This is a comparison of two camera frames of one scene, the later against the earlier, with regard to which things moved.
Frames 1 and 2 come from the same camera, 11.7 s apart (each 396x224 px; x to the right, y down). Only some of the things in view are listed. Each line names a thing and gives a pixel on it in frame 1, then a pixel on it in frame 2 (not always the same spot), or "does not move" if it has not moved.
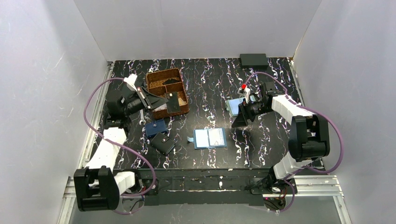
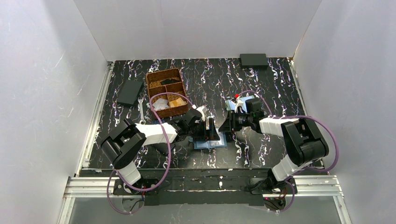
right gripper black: [244, 109] to [232, 122]
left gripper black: [146, 99] to [201, 130]
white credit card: [164, 107] does not move
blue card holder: [208, 137] does not move
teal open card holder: [232, 105] does not move
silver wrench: [142, 117] does not move
